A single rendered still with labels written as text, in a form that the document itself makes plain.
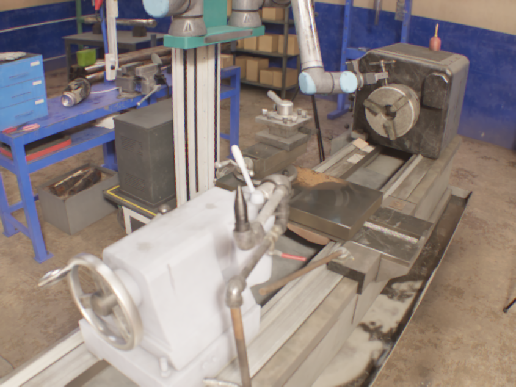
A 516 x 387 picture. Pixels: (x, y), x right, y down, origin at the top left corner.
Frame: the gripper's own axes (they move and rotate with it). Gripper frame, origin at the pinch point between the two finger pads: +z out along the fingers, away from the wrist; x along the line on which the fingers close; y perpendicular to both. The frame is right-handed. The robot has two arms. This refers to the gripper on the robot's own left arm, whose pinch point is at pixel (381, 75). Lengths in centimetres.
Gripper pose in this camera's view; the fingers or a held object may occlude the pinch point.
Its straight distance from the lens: 219.4
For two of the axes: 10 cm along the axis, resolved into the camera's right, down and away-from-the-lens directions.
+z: 9.3, -2.6, 2.6
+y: 1.9, 9.4, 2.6
